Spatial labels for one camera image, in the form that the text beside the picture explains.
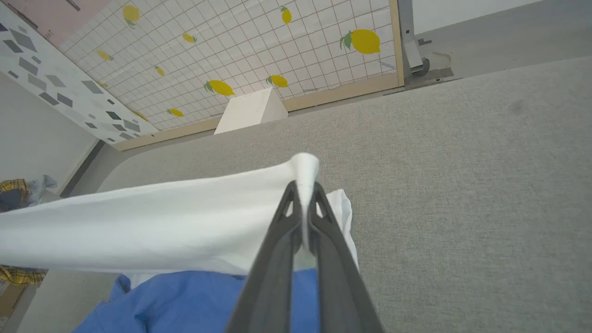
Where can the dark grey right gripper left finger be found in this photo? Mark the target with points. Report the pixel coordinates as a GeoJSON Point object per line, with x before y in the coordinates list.
{"type": "Point", "coordinates": [273, 277]}

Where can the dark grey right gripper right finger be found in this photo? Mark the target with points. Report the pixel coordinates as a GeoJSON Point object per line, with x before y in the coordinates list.
{"type": "Point", "coordinates": [337, 286]}

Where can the white garment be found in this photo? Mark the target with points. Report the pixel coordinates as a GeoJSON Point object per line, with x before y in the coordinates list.
{"type": "Point", "coordinates": [162, 226]}

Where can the grey blue garment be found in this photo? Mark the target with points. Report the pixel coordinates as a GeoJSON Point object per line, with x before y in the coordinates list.
{"type": "Point", "coordinates": [39, 187]}

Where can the dark grey garment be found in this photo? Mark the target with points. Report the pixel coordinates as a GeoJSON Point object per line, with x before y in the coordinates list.
{"type": "Point", "coordinates": [9, 200]}

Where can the small white box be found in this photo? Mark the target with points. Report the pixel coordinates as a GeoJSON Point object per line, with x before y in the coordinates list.
{"type": "Point", "coordinates": [245, 111]}

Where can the lemon print tile panel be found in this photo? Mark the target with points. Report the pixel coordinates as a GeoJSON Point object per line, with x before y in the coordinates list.
{"type": "Point", "coordinates": [254, 46]}

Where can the black caster wheel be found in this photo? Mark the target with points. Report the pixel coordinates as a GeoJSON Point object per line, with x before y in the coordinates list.
{"type": "Point", "coordinates": [422, 68]}

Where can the plain brown cardboard box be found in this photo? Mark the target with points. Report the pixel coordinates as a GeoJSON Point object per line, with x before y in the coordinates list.
{"type": "Point", "coordinates": [9, 300]}

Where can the white panel with grey shapes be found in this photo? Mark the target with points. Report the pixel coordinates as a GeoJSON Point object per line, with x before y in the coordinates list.
{"type": "Point", "coordinates": [69, 92]}

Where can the white partition board on stand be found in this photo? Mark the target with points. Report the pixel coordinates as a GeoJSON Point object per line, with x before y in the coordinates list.
{"type": "Point", "coordinates": [462, 11]}

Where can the pink restaurant bottle poster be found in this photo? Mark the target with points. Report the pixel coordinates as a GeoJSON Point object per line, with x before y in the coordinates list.
{"type": "Point", "coordinates": [60, 14]}

